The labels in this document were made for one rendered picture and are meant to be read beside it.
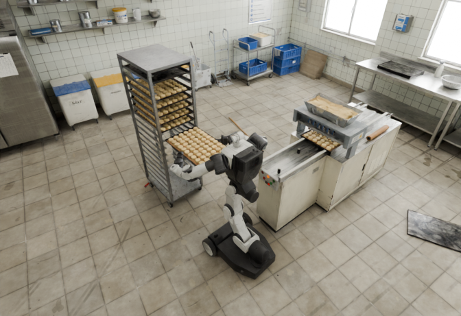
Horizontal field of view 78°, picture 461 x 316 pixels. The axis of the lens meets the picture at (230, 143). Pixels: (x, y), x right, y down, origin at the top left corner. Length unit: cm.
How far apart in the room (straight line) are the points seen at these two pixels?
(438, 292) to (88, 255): 353
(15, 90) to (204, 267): 363
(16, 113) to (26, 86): 44
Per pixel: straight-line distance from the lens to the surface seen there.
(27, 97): 517
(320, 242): 350
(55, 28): 559
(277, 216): 320
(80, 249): 372
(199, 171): 226
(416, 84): 538
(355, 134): 309
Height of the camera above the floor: 276
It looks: 36 degrees down
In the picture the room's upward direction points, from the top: straight up
